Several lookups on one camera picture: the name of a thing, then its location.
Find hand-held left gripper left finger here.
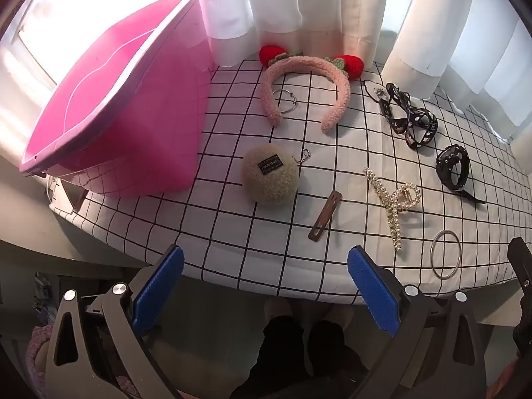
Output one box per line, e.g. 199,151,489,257
44,244,186,399

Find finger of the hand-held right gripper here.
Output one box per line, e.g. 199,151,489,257
507,237,532,358

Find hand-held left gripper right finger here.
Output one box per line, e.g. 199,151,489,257
347,245,487,399

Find silver bangle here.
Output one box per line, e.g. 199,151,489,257
430,229,461,279

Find brown metal hair clip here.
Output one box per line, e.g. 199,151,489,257
308,190,343,242

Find black wrist watch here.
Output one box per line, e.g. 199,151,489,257
435,144,486,205

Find beige fuzzy round pouch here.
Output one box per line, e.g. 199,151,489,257
242,143,312,209

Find pink plastic bin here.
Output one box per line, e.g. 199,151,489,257
19,0,217,198

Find pink fuzzy strawberry headband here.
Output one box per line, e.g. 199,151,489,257
258,44,365,134

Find pearl hair claw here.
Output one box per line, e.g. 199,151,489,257
364,167,421,252

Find white black checked tablecloth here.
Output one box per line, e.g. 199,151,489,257
48,60,532,305

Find person's legs in dark trousers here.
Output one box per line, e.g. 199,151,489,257
233,297,370,399

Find black smartphone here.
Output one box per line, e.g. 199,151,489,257
62,182,88,213

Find pink knitted cloth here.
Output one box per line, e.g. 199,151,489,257
25,323,57,385

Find black printed ribbon bow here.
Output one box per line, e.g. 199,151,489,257
364,80,439,150

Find silver key ring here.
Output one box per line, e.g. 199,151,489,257
272,88,299,114

